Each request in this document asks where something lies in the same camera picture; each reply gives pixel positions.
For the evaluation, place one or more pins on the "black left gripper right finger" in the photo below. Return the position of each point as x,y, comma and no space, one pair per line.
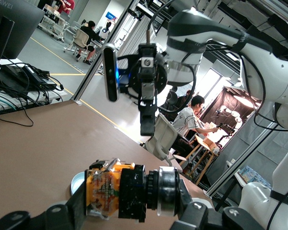
206,213

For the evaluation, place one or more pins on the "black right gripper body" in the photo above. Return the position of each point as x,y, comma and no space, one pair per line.
147,72

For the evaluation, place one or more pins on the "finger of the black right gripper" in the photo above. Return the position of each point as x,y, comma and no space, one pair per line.
147,119

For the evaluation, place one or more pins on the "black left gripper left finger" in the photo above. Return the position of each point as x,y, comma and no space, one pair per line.
62,210

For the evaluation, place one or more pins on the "orange and black switch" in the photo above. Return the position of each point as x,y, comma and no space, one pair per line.
132,189

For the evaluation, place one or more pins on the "black background robot arm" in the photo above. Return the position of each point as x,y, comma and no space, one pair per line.
226,128

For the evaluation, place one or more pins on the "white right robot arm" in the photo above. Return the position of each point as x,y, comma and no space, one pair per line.
261,62

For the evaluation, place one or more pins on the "white office chair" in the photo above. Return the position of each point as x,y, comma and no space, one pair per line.
163,136

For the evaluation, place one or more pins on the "light blue round plate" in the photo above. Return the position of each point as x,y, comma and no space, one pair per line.
76,183

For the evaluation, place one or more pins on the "seated person in patterned shirt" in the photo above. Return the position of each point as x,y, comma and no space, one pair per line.
187,119

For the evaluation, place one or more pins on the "open cardboard box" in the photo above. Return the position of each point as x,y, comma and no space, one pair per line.
206,143

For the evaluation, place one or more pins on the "seated person in black shirt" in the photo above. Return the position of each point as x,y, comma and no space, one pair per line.
90,36

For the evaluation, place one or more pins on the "beige mesh office chair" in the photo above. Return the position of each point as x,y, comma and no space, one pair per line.
80,39

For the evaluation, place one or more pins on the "person in red shirt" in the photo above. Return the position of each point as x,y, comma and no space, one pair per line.
67,4

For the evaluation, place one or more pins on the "black power adapter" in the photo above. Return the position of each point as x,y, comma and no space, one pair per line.
38,77

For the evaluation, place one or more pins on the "black Huawei monitor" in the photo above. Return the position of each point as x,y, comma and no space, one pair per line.
12,28

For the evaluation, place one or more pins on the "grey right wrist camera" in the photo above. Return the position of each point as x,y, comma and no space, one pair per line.
111,72

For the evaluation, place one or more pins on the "diagonal aluminium frame beam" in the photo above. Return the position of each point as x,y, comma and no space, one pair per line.
105,52

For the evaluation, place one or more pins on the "blue wall sign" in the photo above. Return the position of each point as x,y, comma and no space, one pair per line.
111,16

